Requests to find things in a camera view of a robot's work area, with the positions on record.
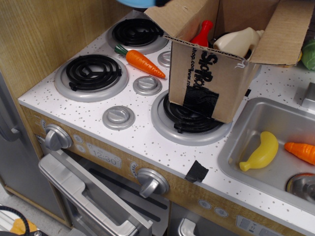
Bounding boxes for silver stovetop knob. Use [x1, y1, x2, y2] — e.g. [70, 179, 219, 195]
[157, 51, 171, 68]
[102, 106, 135, 130]
[133, 76, 162, 96]

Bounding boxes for silver oven dial left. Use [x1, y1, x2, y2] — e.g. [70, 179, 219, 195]
[45, 124, 73, 151]

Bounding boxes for silver dishwasher handle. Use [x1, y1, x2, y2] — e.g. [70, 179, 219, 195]
[177, 218, 196, 236]

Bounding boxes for green toy cabbage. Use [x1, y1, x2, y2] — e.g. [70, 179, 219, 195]
[301, 39, 315, 70]

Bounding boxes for brown cardboard box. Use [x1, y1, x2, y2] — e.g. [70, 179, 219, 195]
[145, 0, 315, 123]

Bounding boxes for silver oven dial right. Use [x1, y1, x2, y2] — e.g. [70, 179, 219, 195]
[137, 168, 169, 198]

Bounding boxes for silver faucet base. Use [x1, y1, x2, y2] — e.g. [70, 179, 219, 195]
[301, 83, 315, 110]

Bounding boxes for black cable on floor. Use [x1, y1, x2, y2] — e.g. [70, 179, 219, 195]
[0, 206, 31, 236]

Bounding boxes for orange toy carrot on stove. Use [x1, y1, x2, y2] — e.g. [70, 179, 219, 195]
[114, 44, 166, 79]

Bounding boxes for silver pot in sink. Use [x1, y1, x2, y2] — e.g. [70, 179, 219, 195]
[285, 173, 315, 204]

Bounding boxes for silver toy sink basin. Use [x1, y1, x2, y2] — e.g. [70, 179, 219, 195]
[218, 98, 315, 214]

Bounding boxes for black front-right burner coil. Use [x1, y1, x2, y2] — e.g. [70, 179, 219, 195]
[163, 93, 223, 133]

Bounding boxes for silver stovetop knob front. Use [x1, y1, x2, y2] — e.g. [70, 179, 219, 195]
[102, 106, 135, 130]

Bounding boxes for red toy ketchup bottle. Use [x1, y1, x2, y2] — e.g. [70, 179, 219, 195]
[190, 20, 214, 47]

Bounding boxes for silver stovetop knob back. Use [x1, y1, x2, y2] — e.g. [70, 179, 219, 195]
[157, 51, 171, 68]

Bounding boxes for orange toy carrot in sink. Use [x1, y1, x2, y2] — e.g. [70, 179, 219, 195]
[284, 142, 315, 165]

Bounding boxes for silver stovetop knob middle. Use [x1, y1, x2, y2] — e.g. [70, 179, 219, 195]
[133, 76, 162, 96]

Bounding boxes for grey toy fridge door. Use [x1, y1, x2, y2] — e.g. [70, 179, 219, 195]
[0, 78, 66, 221]

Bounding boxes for silver oven dial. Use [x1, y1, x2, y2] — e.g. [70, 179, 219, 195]
[137, 168, 169, 198]
[45, 124, 73, 151]

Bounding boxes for black tape piece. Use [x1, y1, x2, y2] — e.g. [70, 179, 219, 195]
[185, 160, 209, 183]

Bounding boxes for cream toy milk jug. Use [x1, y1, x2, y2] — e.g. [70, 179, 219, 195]
[213, 27, 264, 59]

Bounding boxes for light blue plastic bowl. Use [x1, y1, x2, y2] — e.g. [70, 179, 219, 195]
[117, 0, 156, 8]

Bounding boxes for yellow toy banana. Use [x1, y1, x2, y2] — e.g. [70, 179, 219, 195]
[239, 131, 279, 172]

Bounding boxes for yellow object on floor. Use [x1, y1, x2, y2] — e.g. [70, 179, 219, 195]
[10, 218, 37, 235]

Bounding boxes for black back-left burner coil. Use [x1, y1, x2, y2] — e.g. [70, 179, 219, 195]
[112, 18, 164, 46]

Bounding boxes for silver oven door handle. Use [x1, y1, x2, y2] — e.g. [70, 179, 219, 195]
[39, 153, 153, 236]

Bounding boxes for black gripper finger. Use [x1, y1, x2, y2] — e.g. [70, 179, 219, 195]
[155, 0, 170, 6]

